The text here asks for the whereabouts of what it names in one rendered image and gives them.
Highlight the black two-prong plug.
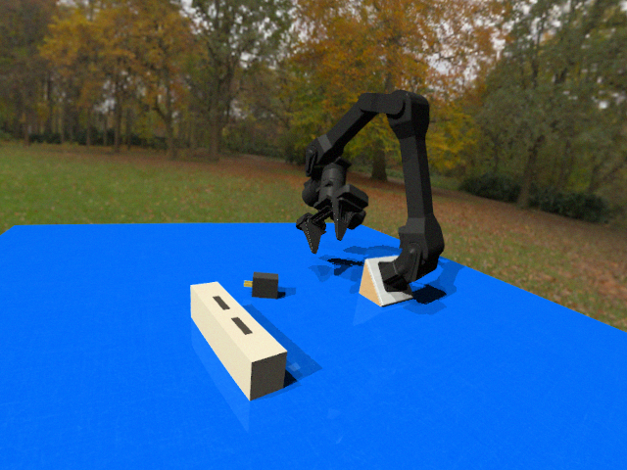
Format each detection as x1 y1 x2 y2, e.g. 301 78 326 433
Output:
244 271 278 300

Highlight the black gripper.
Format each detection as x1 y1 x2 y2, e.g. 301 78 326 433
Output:
296 179 368 254

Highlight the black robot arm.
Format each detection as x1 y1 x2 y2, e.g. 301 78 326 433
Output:
302 89 445 292

